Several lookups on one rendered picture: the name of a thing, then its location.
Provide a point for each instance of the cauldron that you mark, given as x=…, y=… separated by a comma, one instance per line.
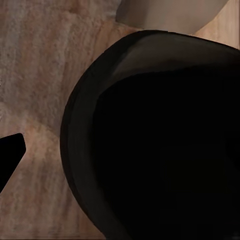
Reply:
x=142, y=139

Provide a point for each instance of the coffee table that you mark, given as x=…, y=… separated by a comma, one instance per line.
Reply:
x=185, y=17

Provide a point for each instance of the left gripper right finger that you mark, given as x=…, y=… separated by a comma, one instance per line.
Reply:
x=232, y=149

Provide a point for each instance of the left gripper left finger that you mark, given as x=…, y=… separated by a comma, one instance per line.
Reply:
x=12, y=149

